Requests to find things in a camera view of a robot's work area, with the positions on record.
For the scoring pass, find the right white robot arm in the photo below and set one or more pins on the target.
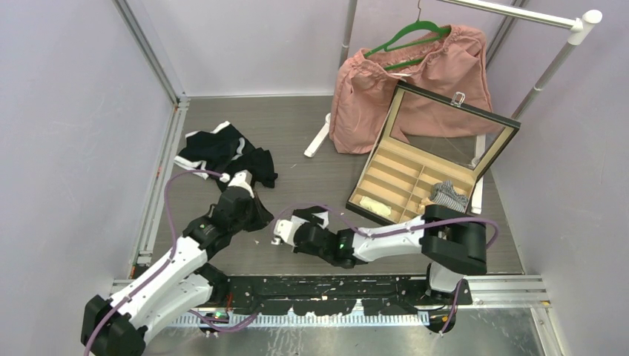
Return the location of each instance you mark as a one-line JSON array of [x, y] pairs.
[[456, 243]]

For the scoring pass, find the pink hanging shorts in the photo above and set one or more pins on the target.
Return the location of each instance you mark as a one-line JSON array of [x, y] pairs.
[[366, 83]]

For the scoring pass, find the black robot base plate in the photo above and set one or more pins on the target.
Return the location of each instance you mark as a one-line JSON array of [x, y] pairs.
[[328, 295]]

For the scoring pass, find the grey striped rolled underwear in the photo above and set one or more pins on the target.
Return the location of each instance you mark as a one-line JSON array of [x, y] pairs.
[[444, 193]]

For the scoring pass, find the cream rolled underwear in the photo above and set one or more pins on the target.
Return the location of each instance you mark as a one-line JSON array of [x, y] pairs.
[[375, 206]]

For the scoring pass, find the black white-trimmed underwear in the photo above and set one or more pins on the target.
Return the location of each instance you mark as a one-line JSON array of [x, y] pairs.
[[225, 150]]

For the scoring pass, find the black compartment storage box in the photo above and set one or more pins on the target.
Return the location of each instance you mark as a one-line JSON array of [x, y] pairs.
[[404, 165]]

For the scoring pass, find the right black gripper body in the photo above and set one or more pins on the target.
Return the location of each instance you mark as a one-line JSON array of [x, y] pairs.
[[328, 256]]

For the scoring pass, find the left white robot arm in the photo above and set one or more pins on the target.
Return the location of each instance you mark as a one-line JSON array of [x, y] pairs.
[[126, 322]]

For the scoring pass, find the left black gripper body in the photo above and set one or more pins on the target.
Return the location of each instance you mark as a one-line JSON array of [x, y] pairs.
[[253, 219]]

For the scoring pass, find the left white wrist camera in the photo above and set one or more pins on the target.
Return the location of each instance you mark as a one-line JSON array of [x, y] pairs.
[[241, 179]]

